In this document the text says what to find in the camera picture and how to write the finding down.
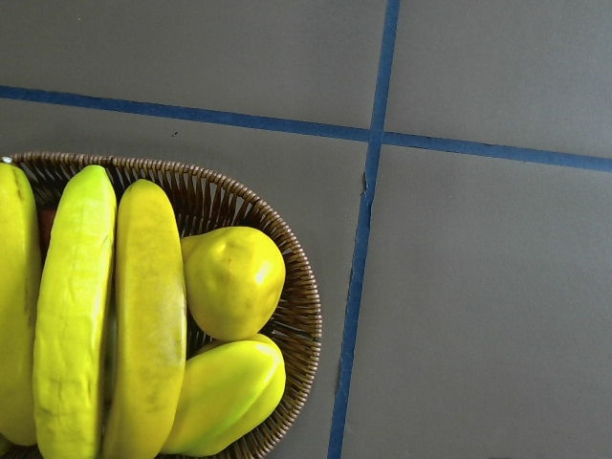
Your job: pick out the smooth yellow banana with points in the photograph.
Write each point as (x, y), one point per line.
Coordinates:
(150, 300)

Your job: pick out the textured yellow banana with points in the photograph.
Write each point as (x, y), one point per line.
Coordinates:
(68, 358)

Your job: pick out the brown wicker basket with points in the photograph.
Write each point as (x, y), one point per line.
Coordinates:
(205, 200)

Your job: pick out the yellow pear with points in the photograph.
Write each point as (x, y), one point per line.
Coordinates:
(234, 279)

